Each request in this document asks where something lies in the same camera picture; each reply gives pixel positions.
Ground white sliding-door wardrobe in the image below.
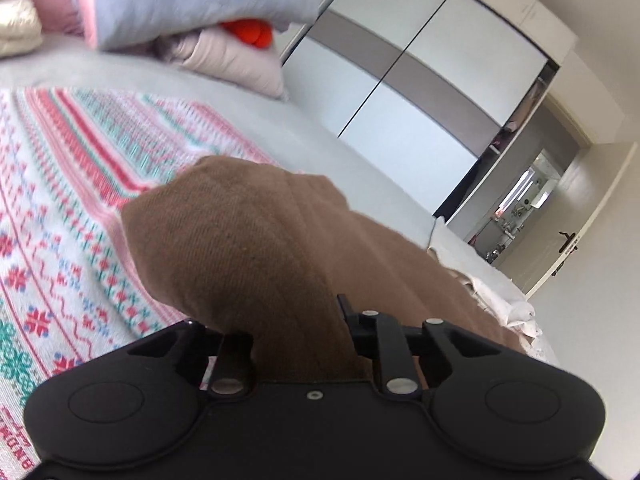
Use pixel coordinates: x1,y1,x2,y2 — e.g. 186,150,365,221
277,0,581,227

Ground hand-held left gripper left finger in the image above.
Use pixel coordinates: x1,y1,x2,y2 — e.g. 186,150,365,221
127,317,256,397

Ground brown garment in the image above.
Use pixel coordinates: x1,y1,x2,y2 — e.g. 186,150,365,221
121,155,526,383

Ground pale pink pillow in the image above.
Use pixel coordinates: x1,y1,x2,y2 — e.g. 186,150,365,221
154,27,292,102

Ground white door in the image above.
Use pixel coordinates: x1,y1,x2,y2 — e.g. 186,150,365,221
517,142,640,307

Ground black door handle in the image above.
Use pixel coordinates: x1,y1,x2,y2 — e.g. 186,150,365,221
550,230,581,277

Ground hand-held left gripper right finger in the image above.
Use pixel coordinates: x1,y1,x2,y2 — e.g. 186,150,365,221
336,293,519,399

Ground cream cloth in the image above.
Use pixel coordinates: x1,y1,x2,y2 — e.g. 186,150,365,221
427,216,545,358

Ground orange soft object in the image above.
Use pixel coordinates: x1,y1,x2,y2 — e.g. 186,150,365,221
220,17,275,51

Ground bed with grey sheet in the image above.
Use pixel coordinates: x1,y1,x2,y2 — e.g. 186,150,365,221
0,30,561,367

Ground cluttered shelf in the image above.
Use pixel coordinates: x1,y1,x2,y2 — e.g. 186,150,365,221
470,152,562,267

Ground cream quilt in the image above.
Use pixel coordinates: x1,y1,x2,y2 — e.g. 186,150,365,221
0,0,44,59

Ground pink green patterned blanket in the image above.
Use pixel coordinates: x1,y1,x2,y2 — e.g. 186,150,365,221
0,86,281,480

